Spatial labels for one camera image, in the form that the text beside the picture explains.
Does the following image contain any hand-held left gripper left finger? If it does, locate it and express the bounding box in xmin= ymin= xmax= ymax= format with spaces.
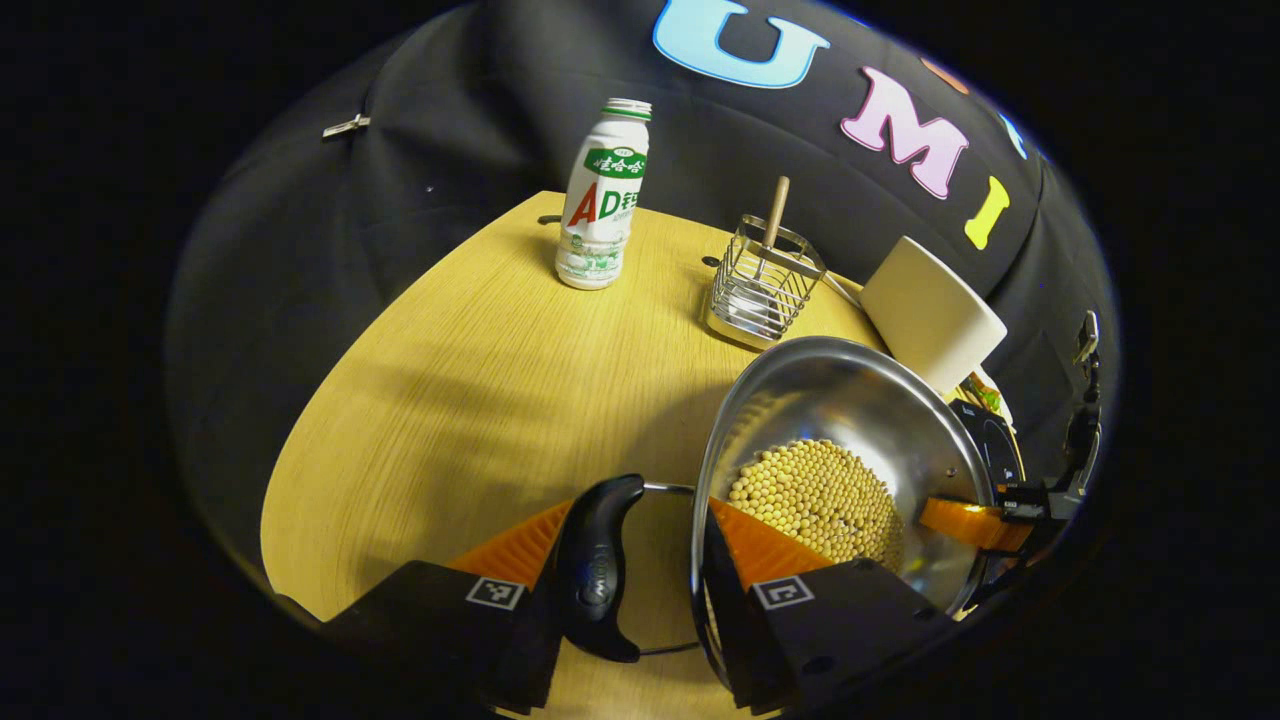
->
xmin=320 ymin=498 xmax=576 ymax=716

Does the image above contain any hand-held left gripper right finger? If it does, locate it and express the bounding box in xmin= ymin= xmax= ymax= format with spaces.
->
xmin=700 ymin=497 xmax=956 ymax=716

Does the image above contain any black induction cooktop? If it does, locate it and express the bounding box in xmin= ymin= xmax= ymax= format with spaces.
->
xmin=948 ymin=398 xmax=1026 ymax=491

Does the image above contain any pile of yellow soybeans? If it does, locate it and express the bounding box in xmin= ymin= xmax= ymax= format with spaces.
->
xmin=727 ymin=438 xmax=906 ymax=573

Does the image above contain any steel pot with black handles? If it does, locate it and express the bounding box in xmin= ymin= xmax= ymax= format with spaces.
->
xmin=548 ymin=336 xmax=998 ymax=691

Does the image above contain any white toaster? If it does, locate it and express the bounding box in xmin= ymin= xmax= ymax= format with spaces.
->
xmin=860 ymin=236 xmax=1009 ymax=397

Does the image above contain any white green-label drink bottle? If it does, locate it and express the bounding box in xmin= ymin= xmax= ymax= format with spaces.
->
xmin=555 ymin=98 xmax=653 ymax=291

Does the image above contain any wire mesh utensil holder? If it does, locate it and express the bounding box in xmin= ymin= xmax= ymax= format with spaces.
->
xmin=705 ymin=214 xmax=829 ymax=352

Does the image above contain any wooden-handled spoon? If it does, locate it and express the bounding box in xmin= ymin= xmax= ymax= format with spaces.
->
xmin=755 ymin=176 xmax=791 ymax=286

